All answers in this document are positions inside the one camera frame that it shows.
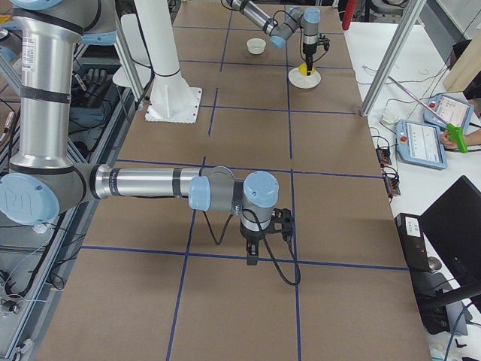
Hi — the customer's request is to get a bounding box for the black laptop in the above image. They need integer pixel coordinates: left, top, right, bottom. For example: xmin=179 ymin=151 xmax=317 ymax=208
xmin=419 ymin=175 xmax=481 ymax=286

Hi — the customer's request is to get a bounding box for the orange black connector box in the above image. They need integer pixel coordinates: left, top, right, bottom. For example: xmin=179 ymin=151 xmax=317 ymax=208
xmin=383 ymin=173 xmax=401 ymax=199
xmin=375 ymin=147 xmax=392 ymax=167

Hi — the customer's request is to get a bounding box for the blue teach pendant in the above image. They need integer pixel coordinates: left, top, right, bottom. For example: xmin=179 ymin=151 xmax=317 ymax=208
xmin=427 ymin=94 xmax=474 ymax=135
xmin=396 ymin=120 xmax=447 ymax=169

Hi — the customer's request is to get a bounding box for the upper orange black connector box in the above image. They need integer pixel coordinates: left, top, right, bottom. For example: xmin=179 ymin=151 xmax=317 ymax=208
xmin=375 ymin=147 xmax=392 ymax=167

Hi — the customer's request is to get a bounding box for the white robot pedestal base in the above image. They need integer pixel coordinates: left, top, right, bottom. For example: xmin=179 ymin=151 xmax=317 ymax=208
xmin=135 ymin=0 xmax=202 ymax=124

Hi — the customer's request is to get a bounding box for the near blue teach pendant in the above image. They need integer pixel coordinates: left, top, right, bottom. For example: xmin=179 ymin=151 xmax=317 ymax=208
xmin=396 ymin=120 xmax=447 ymax=169

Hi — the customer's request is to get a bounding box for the aluminium frame post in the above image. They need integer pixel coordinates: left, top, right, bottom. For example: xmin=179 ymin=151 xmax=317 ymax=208
xmin=360 ymin=0 xmax=426 ymax=117

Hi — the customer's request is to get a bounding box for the lower orange black connector box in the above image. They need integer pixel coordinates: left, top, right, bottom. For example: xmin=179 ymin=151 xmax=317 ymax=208
xmin=383 ymin=173 xmax=401 ymax=199

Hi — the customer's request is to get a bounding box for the white round plate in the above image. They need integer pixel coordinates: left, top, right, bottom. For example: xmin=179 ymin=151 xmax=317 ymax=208
xmin=288 ymin=68 xmax=322 ymax=89

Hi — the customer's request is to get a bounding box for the green handled grabber tool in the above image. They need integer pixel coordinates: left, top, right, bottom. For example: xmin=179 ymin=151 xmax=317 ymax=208
xmin=388 ymin=76 xmax=468 ymax=153

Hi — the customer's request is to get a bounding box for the yellow lemon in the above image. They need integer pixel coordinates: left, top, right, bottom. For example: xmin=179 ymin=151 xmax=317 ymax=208
xmin=298 ymin=63 xmax=316 ymax=76

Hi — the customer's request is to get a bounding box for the small white bowl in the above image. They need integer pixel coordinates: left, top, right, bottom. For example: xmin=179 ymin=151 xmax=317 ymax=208
xmin=246 ymin=38 xmax=266 ymax=55

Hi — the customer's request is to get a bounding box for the person's hand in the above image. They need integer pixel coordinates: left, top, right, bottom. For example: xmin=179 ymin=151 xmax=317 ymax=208
xmin=440 ymin=131 xmax=458 ymax=150

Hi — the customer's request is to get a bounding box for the far blue teach pendant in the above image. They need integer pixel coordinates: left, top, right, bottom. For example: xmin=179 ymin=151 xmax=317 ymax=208
xmin=427 ymin=94 xmax=474 ymax=135

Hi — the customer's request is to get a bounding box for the wooden board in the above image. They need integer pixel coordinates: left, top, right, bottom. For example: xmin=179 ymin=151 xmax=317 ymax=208
xmin=443 ymin=35 xmax=480 ymax=92

